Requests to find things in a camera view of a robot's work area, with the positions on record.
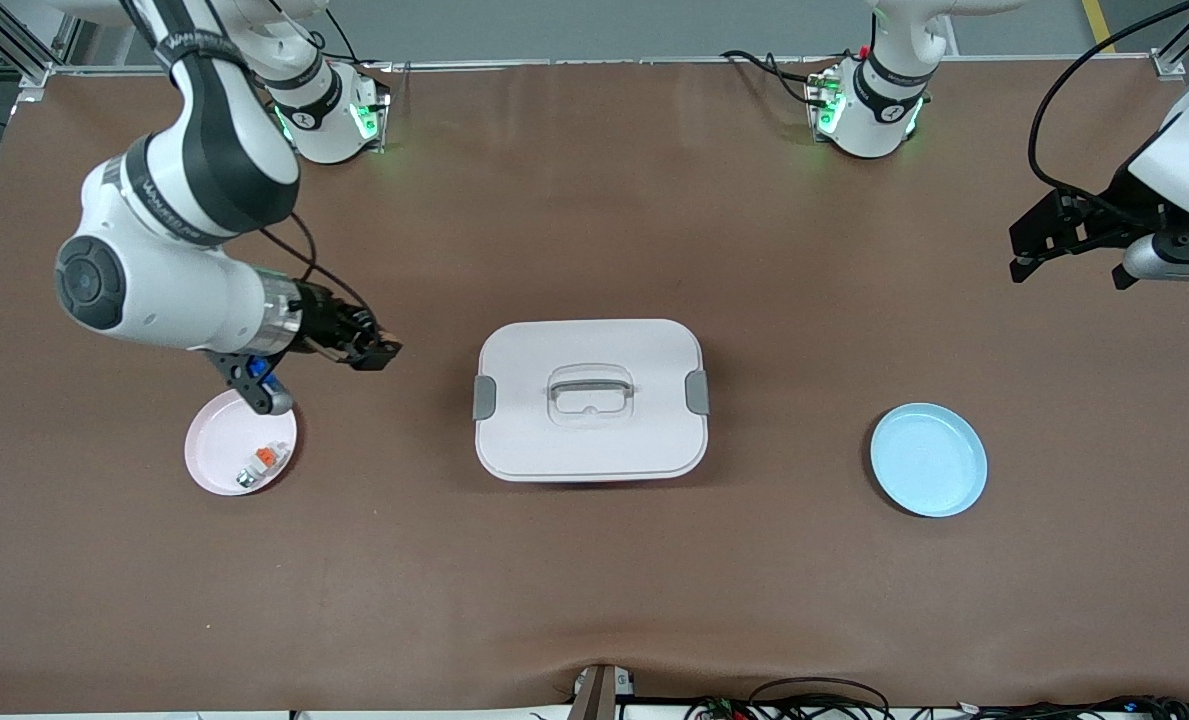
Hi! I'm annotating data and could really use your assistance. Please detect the black base cable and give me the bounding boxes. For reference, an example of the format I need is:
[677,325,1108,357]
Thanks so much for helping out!
[299,8,367,67]
[721,48,827,107]

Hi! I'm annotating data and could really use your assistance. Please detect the white lidded storage box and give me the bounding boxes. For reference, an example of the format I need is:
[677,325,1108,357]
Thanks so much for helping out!
[472,318,711,484]

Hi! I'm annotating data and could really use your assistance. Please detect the white orange green-button switch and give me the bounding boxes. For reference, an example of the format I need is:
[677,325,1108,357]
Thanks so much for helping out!
[235,441,290,492]

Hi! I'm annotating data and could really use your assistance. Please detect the aluminium frame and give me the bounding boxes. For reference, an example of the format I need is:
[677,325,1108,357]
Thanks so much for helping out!
[0,0,85,89]

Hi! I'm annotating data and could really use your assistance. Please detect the grey box lid handle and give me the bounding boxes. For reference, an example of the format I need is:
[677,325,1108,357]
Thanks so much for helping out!
[548,366,636,401]

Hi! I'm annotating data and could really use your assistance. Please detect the black cable bundle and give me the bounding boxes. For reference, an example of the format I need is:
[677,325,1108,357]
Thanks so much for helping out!
[684,677,1189,720]

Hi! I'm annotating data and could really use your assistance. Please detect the light blue round plate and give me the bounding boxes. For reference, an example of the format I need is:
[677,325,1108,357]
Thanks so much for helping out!
[870,402,989,519]

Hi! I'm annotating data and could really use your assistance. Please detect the aluminium frame post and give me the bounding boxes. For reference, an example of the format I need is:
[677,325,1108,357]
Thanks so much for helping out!
[1149,0,1189,81]

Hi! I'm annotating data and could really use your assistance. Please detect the black left base cable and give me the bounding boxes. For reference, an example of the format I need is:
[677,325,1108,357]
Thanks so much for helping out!
[721,48,827,107]

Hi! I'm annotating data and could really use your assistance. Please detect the black right base cable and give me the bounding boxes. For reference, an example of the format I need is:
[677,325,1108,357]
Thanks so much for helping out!
[299,8,367,67]

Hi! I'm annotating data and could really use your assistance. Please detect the pink round plate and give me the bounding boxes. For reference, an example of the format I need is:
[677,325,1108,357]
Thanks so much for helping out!
[184,388,299,498]

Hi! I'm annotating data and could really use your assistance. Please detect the grey metal bracket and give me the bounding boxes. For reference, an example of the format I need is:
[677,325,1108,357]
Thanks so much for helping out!
[569,663,637,720]

